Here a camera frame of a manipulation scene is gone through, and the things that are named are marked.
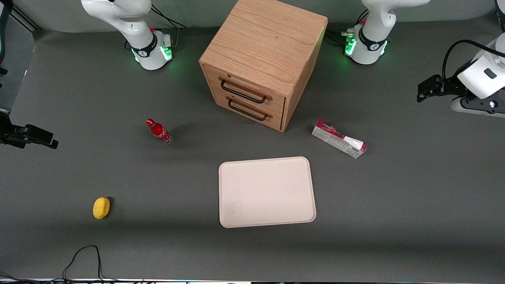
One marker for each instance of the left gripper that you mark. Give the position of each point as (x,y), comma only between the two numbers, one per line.
(449,87)

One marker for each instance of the red cookie box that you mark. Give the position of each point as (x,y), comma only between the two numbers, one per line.
(339,139)

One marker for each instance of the wooden two-drawer cabinet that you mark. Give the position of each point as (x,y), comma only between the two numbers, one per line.
(268,43)

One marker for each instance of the yellow lemon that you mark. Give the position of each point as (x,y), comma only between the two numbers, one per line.
(101,208)

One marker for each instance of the red cola bottle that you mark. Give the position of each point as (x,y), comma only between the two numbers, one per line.
(159,131)

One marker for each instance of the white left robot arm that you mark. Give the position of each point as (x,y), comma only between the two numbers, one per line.
(371,43)

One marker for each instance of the beige plastic tray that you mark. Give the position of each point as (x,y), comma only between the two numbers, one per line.
(266,192)

